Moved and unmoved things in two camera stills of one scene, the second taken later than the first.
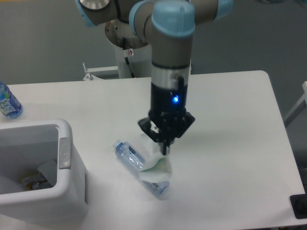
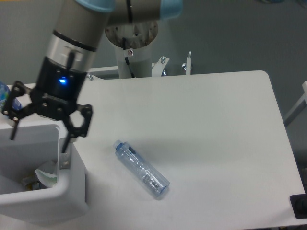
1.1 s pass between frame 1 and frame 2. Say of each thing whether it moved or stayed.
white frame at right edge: stayed
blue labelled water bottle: stayed
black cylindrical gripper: moved
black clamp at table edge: stayed
